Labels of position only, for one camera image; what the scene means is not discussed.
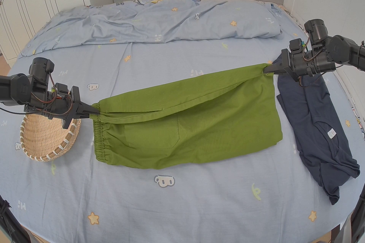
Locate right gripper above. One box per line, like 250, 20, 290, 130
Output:
281, 49, 337, 82

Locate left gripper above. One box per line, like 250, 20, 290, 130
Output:
25, 86, 101, 129

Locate green shorts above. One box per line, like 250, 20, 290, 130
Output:
91, 63, 283, 170

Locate round woven basket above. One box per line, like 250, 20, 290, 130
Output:
19, 112, 82, 163

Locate bed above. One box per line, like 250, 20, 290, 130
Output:
0, 0, 365, 243

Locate dark blue T-shirt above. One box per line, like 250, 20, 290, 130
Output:
268, 54, 361, 206

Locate pale blue quilt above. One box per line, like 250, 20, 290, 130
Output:
18, 0, 284, 58

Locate white wardrobe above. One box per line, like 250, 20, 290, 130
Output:
0, 0, 89, 63

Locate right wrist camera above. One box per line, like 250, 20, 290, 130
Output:
289, 39, 305, 53

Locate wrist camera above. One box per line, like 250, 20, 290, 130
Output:
289, 39, 305, 53
54, 82, 72, 98

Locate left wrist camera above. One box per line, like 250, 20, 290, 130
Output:
54, 82, 72, 98

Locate black cable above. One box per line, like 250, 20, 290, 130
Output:
0, 107, 27, 116

